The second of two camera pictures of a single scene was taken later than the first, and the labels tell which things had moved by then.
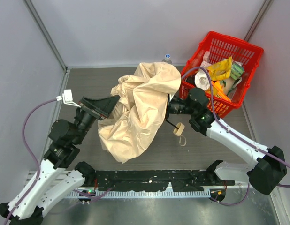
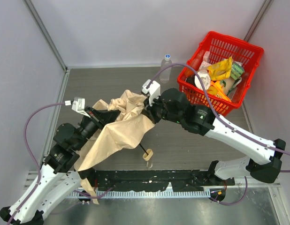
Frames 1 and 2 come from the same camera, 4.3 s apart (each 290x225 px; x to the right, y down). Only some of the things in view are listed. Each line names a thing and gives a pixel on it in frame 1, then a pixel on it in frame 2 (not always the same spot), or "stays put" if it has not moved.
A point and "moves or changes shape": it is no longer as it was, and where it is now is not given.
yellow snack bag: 220,70 stays put
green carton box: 237,70 stays put
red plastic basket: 223,66 stays put
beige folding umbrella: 138,108 moves or changes shape
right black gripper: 174,106 to 151,110
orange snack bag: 217,90 stays put
